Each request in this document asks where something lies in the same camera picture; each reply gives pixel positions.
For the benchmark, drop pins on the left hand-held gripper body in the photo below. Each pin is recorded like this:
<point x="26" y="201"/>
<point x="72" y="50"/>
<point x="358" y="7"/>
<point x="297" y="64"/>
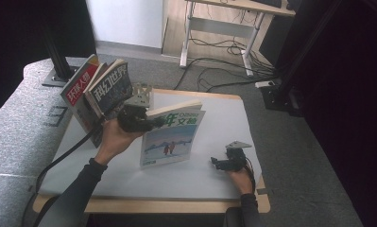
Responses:
<point x="132" y="116"/>

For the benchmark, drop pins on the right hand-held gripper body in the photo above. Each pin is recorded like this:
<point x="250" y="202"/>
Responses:
<point x="235" y="159"/>

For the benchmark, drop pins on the beige expandable book rack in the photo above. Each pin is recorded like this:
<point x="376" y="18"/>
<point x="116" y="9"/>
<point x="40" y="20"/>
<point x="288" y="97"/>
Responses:
<point x="143" y="88"/>

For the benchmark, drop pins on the dark blue cover magazine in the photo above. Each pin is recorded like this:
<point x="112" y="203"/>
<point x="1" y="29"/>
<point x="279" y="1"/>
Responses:
<point x="113" y="90"/>

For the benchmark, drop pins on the red-brown cover magazine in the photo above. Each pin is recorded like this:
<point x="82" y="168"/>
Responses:
<point x="96" y="75"/>

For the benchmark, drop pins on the portrait cover magazine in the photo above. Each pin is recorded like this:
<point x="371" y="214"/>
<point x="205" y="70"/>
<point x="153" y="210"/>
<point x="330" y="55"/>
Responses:
<point x="77" y="91"/>

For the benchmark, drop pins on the person's right hand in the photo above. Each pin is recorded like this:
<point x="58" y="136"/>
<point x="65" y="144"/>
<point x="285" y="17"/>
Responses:
<point x="241" y="181"/>

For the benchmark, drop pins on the person's left hand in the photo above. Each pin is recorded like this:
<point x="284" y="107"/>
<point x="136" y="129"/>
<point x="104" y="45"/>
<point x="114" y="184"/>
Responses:
<point x="116" y="142"/>

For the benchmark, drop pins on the light grey table mat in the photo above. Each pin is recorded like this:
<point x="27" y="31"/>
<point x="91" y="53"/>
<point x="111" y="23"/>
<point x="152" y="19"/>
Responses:
<point x="176" y="183"/>

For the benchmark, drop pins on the black chair armrest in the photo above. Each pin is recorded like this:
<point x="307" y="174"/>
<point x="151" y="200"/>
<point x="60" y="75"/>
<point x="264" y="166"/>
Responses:
<point x="233" y="218"/>

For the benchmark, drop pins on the black metal stand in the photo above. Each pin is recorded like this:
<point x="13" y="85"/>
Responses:
<point x="280" y="97"/>
<point x="61" y="75"/>

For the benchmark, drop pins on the light wooden table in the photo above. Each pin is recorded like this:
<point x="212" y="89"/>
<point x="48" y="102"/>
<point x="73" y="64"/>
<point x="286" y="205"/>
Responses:
<point x="145" y="206"/>

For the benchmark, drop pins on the white power strip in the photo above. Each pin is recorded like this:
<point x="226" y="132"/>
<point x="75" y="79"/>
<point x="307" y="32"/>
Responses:
<point x="265" y="83"/>

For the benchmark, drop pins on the wooden desk with white legs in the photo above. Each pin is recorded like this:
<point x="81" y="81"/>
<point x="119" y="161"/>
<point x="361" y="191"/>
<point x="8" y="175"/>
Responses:
<point x="220" y="27"/>

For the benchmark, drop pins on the black curtain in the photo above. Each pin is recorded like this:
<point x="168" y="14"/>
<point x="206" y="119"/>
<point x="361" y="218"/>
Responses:
<point x="350" y="94"/>
<point x="13" y="38"/>

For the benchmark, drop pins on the black keyboard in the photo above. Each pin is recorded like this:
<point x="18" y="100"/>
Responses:
<point x="268" y="2"/>

